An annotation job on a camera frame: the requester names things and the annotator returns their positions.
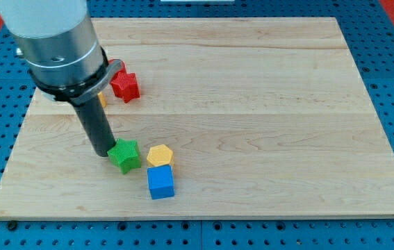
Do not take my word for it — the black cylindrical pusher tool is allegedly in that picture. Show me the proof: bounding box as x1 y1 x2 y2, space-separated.
74 96 116 157

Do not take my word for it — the yellow hexagon block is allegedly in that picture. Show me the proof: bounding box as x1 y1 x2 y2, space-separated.
147 144 174 167

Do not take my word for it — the red block behind star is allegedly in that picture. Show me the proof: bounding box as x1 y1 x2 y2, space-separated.
108 59 127 75

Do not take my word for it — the yellow block behind arm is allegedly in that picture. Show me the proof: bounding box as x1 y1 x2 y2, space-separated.
97 92 107 108

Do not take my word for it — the wooden board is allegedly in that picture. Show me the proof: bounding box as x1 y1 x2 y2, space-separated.
0 17 394 221

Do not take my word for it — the green star block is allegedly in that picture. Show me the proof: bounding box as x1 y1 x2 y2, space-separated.
107 138 141 174

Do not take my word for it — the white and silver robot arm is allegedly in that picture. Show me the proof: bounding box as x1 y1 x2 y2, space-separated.
0 0 122 157

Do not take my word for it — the blue cube block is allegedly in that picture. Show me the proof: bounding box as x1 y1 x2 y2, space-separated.
147 165 174 199

